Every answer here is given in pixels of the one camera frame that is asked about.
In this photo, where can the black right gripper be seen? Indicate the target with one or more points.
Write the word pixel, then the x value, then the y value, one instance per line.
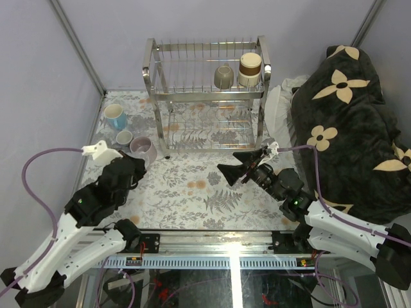
pixel 233 172

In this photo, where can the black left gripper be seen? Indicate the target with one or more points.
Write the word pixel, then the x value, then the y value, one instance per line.
pixel 142 170

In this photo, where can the pink ribbed mug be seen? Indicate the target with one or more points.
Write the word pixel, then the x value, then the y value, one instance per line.
pixel 143 147

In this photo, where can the grey-blue textured mug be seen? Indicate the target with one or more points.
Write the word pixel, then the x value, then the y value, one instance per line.
pixel 124 138

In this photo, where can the olive grey mug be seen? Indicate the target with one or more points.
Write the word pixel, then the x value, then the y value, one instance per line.
pixel 224 77

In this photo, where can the cream and brown mug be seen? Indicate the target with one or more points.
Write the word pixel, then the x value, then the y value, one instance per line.
pixel 249 69

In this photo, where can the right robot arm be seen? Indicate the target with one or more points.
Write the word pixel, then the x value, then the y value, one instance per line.
pixel 385 250

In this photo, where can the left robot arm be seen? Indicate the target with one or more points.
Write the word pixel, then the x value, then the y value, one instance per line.
pixel 43 278

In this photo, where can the steel two-tier dish rack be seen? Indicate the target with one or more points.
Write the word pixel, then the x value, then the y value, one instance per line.
pixel 205 93

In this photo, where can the light blue mug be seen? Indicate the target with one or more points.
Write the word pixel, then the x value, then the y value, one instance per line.
pixel 116 116

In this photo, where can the floral tablecloth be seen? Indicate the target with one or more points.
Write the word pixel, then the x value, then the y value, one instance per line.
pixel 187 191

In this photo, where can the white pillow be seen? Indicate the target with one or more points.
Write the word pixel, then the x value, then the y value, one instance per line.
pixel 278 117

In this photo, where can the black floral blanket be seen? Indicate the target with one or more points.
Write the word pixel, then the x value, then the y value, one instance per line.
pixel 351 154

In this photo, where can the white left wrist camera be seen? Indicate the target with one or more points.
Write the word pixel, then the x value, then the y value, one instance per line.
pixel 101 153

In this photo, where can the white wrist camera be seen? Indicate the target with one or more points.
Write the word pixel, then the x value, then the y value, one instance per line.
pixel 270 150
pixel 101 153

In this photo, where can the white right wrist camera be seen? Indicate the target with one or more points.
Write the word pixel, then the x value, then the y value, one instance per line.
pixel 270 150

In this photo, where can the aluminium mounting rail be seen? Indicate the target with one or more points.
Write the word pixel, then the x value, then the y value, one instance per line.
pixel 185 249

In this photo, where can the left aluminium frame post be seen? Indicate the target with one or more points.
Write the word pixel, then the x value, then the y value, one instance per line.
pixel 73 39

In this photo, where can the aluminium frame post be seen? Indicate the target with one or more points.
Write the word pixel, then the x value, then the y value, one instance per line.
pixel 366 25
pixel 73 39

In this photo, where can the right aluminium frame post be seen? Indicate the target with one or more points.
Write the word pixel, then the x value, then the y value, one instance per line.
pixel 366 25

